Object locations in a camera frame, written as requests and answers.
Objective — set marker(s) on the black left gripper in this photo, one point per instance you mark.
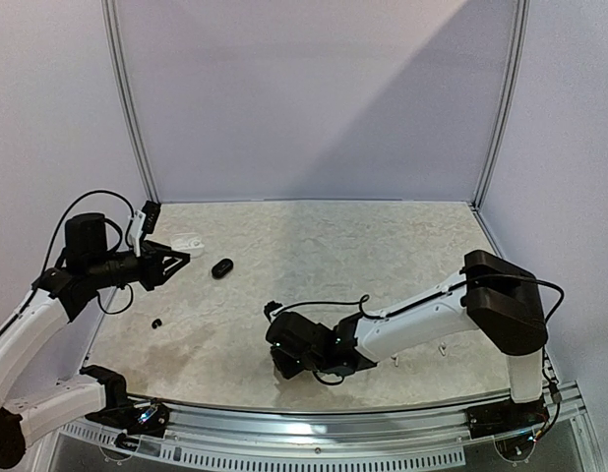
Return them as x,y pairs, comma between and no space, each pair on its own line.
152,265

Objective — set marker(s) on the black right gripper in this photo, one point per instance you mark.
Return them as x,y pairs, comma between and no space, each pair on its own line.
282,361

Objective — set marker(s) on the white oval charging case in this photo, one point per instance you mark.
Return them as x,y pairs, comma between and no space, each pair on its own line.
190,243

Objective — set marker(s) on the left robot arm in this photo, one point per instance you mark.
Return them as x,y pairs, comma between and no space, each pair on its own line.
86,266

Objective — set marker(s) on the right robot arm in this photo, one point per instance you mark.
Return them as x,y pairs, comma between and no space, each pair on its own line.
488,294

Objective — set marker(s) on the black oval charging case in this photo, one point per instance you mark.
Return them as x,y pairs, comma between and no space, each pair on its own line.
222,268

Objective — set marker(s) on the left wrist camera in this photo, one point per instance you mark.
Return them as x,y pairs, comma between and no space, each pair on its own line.
141,224

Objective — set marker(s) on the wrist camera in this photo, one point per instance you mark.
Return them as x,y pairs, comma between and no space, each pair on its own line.
141,224
271,310

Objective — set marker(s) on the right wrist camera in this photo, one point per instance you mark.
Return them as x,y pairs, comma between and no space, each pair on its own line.
271,310

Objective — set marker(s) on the aluminium front rail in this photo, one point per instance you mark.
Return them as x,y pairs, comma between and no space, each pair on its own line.
433,437

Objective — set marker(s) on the left aluminium wall post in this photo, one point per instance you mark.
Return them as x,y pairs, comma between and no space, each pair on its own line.
127,102

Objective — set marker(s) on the aluminium wall post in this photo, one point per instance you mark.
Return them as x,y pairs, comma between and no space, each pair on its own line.
127,102
505,101

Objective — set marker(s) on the right aluminium wall post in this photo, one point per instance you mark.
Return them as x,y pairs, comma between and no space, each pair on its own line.
505,101

